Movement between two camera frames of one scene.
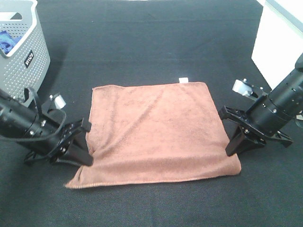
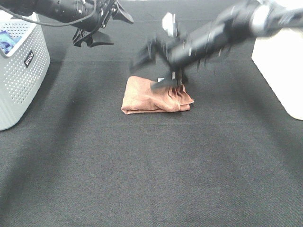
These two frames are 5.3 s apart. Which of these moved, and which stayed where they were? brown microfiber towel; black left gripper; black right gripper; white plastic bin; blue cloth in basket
Moved: black left gripper; brown microfiber towel; black right gripper
Stayed: white plastic bin; blue cloth in basket
